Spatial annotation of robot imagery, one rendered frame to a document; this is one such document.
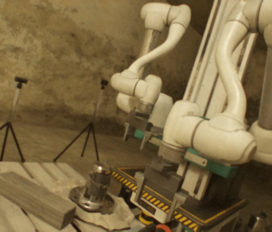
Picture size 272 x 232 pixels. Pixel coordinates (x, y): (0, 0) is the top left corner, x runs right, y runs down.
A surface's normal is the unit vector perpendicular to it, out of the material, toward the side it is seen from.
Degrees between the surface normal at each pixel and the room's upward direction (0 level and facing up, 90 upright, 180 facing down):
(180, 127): 89
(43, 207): 90
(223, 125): 60
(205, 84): 90
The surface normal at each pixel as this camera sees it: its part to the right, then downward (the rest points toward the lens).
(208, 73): -0.63, -0.17
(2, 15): 0.69, 0.25
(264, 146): -0.60, 0.41
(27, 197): -0.30, -0.05
